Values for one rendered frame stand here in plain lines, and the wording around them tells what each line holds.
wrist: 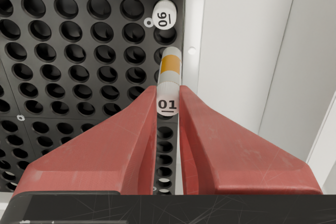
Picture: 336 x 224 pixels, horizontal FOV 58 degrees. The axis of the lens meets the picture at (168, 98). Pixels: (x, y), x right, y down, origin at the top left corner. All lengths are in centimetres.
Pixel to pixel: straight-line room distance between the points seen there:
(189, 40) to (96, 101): 8
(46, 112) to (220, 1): 15
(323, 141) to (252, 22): 10
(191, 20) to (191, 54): 3
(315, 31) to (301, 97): 4
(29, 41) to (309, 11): 17
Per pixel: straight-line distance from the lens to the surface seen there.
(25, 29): 20
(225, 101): 28
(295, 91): 23
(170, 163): 24
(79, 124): 23
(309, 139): 21
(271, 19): 25
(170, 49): 16
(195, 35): 23
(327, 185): 50
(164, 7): 16
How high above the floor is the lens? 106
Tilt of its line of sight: 53 degrees down
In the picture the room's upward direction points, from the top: 176 degrees counter-clockwise
